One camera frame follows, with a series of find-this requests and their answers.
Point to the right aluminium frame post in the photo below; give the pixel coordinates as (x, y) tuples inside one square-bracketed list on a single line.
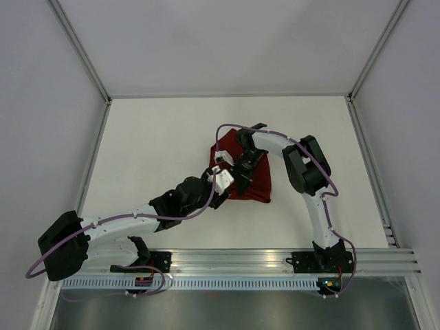
[(384, 38)]

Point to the aluminium frame post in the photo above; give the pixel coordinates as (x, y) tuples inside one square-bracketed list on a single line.
[(69, 31), (384, 38)]

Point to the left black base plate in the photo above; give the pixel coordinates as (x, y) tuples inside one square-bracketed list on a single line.
[(158, 262)]

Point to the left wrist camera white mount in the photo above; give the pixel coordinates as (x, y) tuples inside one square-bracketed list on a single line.
[(221, 178)]

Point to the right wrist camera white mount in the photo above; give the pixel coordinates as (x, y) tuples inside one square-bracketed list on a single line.
[(223, 156)]

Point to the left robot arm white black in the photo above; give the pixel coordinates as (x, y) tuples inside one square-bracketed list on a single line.
[(72, 243)]

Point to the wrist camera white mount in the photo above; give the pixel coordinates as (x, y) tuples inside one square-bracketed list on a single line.
[(221, 178), (223, 156)]

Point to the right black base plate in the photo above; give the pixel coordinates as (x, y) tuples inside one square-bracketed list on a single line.
[(308, 263)]

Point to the white slotted cable duct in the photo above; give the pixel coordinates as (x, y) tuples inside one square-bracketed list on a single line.
[(229, 283)]

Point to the dark red cloth napkin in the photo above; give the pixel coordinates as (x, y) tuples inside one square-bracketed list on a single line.
[(261, 187)]

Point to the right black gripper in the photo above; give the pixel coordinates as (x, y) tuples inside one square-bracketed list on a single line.
[(243, 179)]

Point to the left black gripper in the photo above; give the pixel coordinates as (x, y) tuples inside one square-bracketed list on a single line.
[(218, 199)]

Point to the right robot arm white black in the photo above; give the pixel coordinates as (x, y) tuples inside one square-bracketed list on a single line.
[(308, 172)]

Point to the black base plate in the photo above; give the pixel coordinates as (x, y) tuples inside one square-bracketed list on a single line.
[(158, 262), (308, 263)]

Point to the aluminium mounting rail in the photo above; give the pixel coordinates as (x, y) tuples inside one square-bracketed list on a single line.
[(192, 262)]

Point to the left aluminium frame post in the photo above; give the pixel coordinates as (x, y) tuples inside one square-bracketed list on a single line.
[(69, 31)]

